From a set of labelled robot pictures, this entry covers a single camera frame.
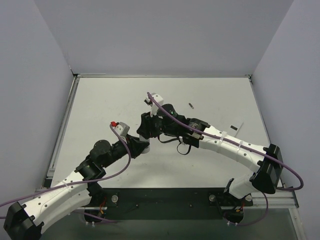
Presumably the white remote control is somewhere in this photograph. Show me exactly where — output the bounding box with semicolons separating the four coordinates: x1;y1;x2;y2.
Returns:
139;135;150;154

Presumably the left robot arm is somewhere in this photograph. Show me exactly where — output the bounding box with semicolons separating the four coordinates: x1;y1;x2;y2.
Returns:
3;135;150;240

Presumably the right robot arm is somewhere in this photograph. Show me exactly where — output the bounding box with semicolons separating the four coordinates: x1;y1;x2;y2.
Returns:
137;103;283;199

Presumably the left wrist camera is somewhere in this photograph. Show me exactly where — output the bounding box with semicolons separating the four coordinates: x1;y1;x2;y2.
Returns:
110;121;130;139

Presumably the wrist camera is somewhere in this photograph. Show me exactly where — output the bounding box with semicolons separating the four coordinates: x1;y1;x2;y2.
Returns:
144;92;164;117
110;121;130;139

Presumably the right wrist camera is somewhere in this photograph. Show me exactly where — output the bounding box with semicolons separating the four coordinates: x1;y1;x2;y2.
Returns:
144;92;164;117

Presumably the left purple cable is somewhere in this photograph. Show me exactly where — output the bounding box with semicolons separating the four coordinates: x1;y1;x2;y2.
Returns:
0;124;132;225

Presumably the purple cable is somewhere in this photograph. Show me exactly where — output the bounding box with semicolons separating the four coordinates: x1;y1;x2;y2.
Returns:
146;91;305;227
0;124;132;225

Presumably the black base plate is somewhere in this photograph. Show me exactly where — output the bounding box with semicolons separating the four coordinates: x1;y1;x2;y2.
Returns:
83;187;253;222

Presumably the aluminium frame rail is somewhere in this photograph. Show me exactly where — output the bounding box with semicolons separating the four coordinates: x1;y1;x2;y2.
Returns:
34;73;107;193

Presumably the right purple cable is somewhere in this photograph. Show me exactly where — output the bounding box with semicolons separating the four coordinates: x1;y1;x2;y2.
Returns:
146;91;305;227

